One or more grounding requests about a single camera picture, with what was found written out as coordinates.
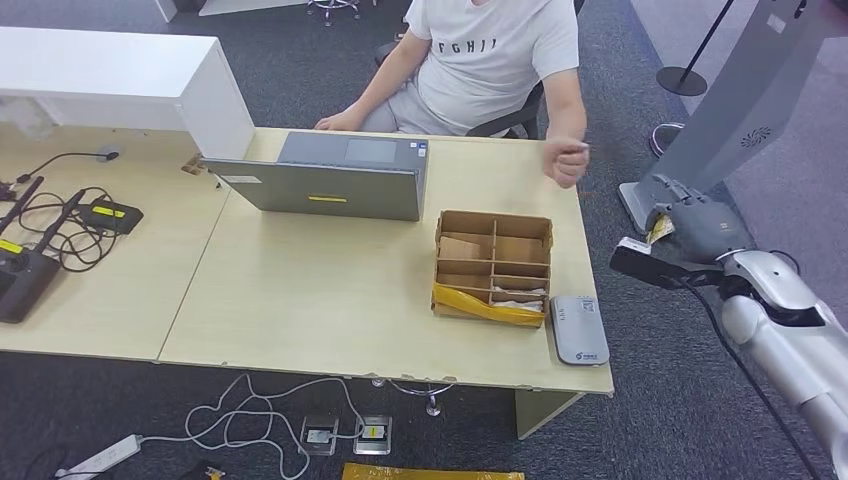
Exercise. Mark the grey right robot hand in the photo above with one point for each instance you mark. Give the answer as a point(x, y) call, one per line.
point(712, 228)

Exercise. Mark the person's left hand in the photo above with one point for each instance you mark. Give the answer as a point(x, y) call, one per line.
point(566, 162)

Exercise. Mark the person's right hand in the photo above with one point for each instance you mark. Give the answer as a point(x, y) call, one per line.
point(339, 122)

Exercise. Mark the yellow printed ID card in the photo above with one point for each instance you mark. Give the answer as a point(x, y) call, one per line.
point(660, 230)

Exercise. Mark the person's left forearm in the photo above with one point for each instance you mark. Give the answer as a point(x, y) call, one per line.
point(566, 112)

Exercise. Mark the person's right forearm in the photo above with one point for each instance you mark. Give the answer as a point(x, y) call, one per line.
point(387, 86)

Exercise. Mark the person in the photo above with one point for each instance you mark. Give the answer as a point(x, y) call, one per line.
point(490, 66)

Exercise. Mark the grey card reader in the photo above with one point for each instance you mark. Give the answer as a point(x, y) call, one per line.
point(580, 331)

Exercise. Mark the grey laptop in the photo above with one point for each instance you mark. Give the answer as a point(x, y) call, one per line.
point(331, 192)

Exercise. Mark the cardboard divider box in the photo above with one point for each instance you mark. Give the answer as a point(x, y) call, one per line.
point(523, 248)

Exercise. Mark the chrome stool base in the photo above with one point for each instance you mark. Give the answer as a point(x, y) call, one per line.
point(333, 5)

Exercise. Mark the grey kiosk stand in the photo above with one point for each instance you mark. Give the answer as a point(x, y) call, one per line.
point(742, 99)

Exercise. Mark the white furniture base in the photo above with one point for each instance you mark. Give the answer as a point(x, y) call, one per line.
point(252, 5)

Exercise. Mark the white crumpled paper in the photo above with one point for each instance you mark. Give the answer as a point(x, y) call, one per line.
point(523, 305)

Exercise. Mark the white desk shelf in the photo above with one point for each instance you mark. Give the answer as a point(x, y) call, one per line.
point(99, 73)

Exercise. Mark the black power adapter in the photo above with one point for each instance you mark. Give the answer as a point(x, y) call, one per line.
point(111, 215)

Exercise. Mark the wooden desk leg panel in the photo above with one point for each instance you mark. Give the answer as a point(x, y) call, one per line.
point(543, 411)

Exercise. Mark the chrome desk footrest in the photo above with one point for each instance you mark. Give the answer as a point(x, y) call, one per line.
point(434, 405)

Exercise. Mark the floor outlet box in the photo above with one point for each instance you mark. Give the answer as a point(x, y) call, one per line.
point(319, 436)
point(373, 434)

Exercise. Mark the yellow taped package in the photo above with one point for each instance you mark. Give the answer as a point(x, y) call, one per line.
point(430, 473)

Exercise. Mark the black device with antennas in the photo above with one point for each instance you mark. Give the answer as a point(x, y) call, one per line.
point(23, 285)

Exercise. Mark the white power strip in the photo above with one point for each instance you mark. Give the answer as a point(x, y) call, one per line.
point(99, 457)

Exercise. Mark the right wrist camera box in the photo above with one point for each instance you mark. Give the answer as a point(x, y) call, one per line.
point(646, 266)

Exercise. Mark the black stanchion post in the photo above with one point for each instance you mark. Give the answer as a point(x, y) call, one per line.
point(682, 81)

